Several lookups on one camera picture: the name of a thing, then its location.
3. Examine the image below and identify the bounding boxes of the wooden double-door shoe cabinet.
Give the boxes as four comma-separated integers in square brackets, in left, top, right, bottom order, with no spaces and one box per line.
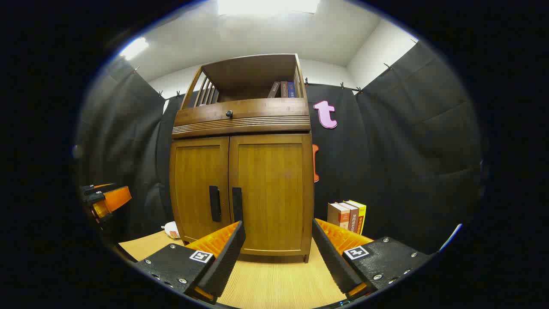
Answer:
[169,53,315,263]

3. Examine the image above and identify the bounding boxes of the wooden drawer with black knob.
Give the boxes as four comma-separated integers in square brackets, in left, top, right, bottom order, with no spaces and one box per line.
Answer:
[172,98,311,139]

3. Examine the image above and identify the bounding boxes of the black backdrop cloth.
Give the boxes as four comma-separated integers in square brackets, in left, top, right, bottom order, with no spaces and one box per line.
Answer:
[75,41,485,254]

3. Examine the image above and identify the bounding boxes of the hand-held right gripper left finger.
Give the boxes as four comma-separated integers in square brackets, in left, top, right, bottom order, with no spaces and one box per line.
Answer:
[134,221,246,305]

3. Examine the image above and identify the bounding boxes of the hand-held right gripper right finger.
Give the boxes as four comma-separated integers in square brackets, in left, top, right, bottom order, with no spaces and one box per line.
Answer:
[312,218,431,300]

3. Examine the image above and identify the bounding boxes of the large ceiling light panel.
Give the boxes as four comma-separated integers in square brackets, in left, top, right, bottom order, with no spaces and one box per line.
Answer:
[217,0,320,16]

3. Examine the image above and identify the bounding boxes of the small ceiling light panel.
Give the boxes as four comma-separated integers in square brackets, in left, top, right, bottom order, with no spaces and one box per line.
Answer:
[119,37,150,61]

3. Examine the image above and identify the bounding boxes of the yellow book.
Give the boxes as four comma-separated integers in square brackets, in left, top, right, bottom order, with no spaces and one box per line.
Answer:
[345,200,367,235]

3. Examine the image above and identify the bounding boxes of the wooden cabinet door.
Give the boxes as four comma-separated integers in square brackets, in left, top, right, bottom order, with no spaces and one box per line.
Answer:
[170,136,230,243]
[228,133,314,257]

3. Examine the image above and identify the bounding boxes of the small white bag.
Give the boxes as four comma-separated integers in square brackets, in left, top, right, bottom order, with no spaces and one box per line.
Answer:
[161,221,181,239]

